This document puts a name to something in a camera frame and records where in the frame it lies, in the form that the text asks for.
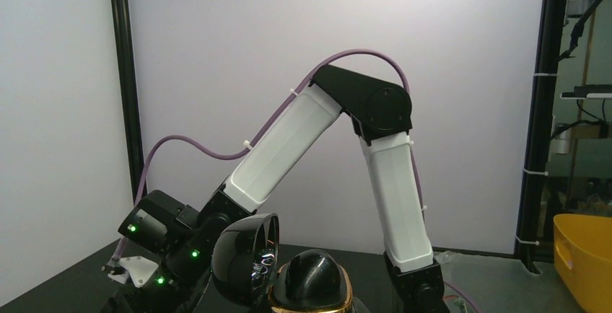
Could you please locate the black glossy earbud charging case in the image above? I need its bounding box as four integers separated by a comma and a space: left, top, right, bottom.
211, 213, 358, 312

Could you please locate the black frame post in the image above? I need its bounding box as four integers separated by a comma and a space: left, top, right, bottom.
514, 0, 567, 275

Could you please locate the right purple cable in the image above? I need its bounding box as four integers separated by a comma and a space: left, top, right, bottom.
112, 48, 427, 262

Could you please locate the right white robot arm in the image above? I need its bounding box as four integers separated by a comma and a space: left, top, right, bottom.
101, 64, 448, 312

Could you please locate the yellow plastic bin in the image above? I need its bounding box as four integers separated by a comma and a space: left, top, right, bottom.
554, 213, 611, 312

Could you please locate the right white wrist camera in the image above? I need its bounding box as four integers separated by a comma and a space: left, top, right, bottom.
102, 256, 158, 288

